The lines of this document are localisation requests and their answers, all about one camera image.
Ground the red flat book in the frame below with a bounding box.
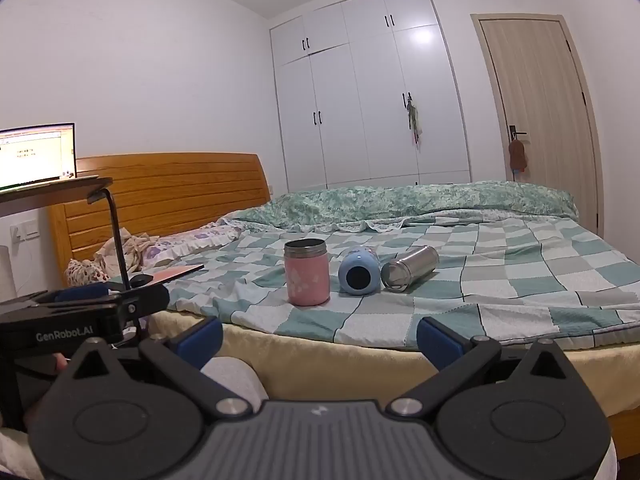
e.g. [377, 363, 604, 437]
[132, 263, 206, 287]

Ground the wooden bed headboard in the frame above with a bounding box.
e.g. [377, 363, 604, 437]
[47, 152, 273, 287]

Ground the pink cup with steel rim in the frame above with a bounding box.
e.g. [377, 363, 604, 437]
[284, 238, 331, 307]

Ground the white wall socket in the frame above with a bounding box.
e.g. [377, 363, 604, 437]
[9, 222, 41, 244]

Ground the brown hanging pouch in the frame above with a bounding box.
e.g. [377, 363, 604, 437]
[508, 138, 529, 181]

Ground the green floral duvet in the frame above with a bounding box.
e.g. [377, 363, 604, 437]
[220, 180, 581, 234]

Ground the white bedside object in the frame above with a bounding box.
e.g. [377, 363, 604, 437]
[0, 245, 19, 302]

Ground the yellow bed sheet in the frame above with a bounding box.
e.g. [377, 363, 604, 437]
[149, 310, 640, 418]

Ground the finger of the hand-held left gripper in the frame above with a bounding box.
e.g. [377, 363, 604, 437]
[0, 282, 125, 311]
[121, 284, 171, 330]

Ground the purple floral pillow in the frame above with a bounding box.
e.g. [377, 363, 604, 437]
[145, 223, 244, 267]

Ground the white wardrobe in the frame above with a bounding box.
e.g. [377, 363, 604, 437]
[268, 0, 474, 194]

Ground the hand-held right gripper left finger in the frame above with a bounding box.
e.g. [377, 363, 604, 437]
[66, 317, 254, 419]

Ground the light wooden door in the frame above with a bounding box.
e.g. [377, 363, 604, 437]
[470, 12, 607, 239]

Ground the crumpled floral cloth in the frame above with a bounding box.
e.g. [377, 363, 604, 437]
[94, 227, 162, 279]

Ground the light blue cup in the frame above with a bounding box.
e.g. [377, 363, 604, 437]
[338, 249, 382, 297]

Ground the hanging ornament on wardrobe handle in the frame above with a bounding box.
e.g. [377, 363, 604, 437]
[404, 92, 425, 149]

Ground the black bent table stand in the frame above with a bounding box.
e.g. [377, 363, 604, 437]
[87, 186, 142, 292]

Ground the red dotted pillow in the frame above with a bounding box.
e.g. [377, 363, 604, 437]
[64, 258, 112, 289]

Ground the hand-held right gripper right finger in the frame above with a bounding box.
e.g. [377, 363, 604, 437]
[387, 316, 577, 417]

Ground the green checkered blanket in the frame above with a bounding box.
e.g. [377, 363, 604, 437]
[107, 209, 640, 353]

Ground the wooden bed frame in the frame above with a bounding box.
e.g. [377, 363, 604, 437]
[606, 407, 640, 462]

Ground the stainless steel cup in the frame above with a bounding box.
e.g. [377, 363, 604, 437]
[380, 245, 441, 293]

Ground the laptop with lit screen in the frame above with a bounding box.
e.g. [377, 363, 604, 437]
[0, 122, 79, 194]

